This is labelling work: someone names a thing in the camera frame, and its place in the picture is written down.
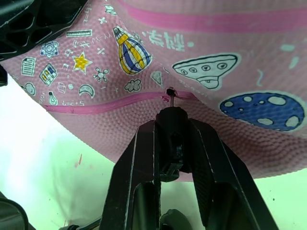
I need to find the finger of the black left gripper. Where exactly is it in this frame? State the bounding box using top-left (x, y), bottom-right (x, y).
top-left (0, 64), bottom-right (8, 87)
top-left (0, 0), bottom-right (87, 62)

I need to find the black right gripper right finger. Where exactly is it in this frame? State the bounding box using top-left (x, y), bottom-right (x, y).
top-left (189, 119), bottom-right (280, 230)

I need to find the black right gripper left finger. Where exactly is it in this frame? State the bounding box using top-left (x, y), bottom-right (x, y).
top-left (99, 120), bottom-right (162, 230)

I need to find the black hand pump with needle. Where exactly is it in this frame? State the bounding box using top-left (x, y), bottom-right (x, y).
top-left (154, 88), bottom-right (193, 183)

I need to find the pink ball with cartoon prints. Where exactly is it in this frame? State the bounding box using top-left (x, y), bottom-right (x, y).
top-left (0, 0), bottom-right (307, 185)

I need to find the dark rounded robot part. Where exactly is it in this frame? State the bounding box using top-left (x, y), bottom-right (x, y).
top-left (0, 191), bottom-right (32, 230)

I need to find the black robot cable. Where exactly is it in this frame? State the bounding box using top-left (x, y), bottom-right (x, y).
top-left (57, 218), bottom-right (102, 230)

